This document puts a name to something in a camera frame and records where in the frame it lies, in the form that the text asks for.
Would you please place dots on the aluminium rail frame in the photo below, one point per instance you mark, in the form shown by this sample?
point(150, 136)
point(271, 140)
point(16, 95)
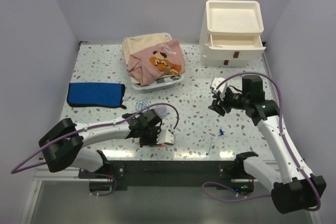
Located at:
point(216, 140)

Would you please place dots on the pink printed t-shirt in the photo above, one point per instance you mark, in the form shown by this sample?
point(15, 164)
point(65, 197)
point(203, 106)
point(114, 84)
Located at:
point(152, 63)

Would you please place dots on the blue cloth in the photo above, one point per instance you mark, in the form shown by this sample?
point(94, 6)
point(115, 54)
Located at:
point(96, 94)

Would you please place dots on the white laundry basket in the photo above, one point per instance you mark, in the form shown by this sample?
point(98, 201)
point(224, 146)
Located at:
point(164, 82)

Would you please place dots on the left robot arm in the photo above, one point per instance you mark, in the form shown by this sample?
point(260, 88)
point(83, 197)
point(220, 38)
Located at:
point(67, 143)

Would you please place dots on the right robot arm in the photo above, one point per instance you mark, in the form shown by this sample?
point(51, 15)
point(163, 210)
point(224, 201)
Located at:
point(293, 186)

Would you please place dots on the blue binder clip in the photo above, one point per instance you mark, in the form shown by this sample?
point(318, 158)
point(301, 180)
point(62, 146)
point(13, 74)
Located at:
point(221, 133)

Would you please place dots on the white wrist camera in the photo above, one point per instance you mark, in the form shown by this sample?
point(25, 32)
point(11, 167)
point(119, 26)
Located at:
point(166, 137)
point(218, 86)

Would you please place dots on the white drawer cabinet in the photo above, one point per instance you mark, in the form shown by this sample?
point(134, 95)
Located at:
point(227, 27)

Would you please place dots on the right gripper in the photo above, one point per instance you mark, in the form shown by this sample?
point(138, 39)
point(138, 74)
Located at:
point(217, 107)

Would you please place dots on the white slim pen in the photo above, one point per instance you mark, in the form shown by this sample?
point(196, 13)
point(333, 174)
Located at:
point(209, 146)

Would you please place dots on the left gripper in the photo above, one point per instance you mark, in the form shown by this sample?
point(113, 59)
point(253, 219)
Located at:
point(156, 130)

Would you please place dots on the clear plastic cup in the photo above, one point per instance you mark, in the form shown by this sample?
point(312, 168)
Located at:
point(161, 111)

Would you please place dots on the brown top drawer handle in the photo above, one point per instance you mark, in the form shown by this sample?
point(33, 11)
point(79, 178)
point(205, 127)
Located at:
point(236, 54)

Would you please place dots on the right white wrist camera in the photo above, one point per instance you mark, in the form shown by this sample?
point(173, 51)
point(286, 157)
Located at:
point(218, 86)

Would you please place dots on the blue round tin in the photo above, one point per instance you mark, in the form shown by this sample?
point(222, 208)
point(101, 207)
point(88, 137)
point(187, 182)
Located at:
point(142, 106)

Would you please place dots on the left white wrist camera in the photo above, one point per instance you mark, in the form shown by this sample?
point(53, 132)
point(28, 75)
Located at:
point(166, 137)

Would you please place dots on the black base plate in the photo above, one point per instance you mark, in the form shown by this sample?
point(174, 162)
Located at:
point(176, 174)

